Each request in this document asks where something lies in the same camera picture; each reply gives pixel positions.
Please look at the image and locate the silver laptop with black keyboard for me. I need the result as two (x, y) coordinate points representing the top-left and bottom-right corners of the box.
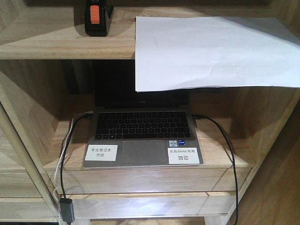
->
(83, 60), (203, 169)

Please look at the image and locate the black cable right of laptop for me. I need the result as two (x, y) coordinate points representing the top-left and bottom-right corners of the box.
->
(192, 114), (240, 225)

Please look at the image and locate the white label sticker right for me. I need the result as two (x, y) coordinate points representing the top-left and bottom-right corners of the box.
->
(167, 147), (202, 165)

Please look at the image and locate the white label sticker left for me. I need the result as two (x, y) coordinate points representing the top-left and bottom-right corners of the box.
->
(85, 145), (118, 161)

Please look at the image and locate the white label sticker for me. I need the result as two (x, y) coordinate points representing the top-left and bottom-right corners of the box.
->
(167, 147), (202, 165)
(85, 145), (118, 161)

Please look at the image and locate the white paper sheet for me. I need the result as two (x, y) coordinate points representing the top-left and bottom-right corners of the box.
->
(135, 16), (300, 92)

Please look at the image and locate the black cable left of laptop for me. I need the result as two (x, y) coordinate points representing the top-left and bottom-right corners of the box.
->
(60, 114), (91, 200)

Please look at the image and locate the grey cable adapter box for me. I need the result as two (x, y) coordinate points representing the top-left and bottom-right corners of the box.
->
(59, 198), (75, 224)

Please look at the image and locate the black stapler with orange tab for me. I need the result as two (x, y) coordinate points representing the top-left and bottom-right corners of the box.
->
(84, 0), (114, 37)

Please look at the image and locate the black cable of laptop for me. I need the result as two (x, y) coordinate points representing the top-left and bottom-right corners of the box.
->
(192, 114), (240, 225)
(60, 114), (91, 200)

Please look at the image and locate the white cable left of laptop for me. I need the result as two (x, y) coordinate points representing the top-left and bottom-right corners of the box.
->
(52, 112), (93, 225)

